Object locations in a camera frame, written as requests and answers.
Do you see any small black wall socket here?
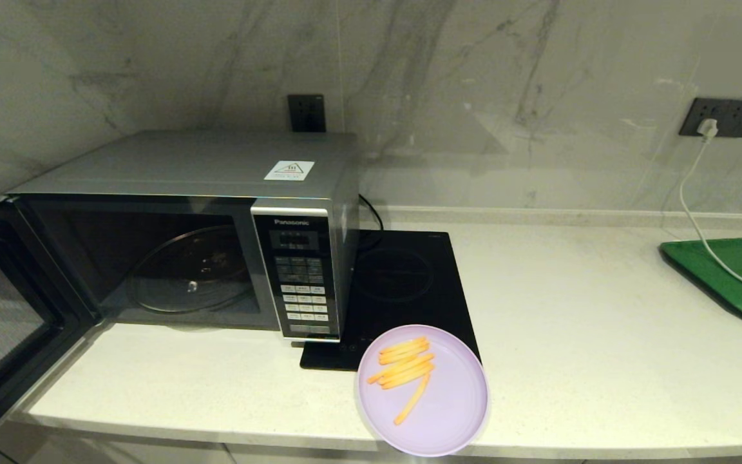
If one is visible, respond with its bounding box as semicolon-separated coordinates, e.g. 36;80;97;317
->
288;94;327;133

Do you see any white power cable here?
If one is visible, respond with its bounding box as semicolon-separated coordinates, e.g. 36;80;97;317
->
677;138;742;296

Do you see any white warning sticker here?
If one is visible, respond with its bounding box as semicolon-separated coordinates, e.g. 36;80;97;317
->
264;160;315;182

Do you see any silver Panasonic microwave oven body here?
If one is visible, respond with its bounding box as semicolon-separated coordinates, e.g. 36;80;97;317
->
7;131;360;342

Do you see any black induction cooktop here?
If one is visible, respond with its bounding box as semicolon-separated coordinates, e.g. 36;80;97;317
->
300;230;482;372

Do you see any purple round plate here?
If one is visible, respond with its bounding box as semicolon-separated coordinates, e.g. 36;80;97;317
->
355;324;491;459

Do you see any wide black wall socket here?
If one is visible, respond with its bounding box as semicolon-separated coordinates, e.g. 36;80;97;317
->
679;97;742;138

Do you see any dark glass microwave door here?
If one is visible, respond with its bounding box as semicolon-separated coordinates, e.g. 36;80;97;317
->
0;197;102;464

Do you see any long thin orange french fry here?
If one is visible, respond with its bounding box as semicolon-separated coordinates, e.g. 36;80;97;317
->
366;353;435;385

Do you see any black cable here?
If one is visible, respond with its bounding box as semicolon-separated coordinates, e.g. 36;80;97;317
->
357;193;385;233

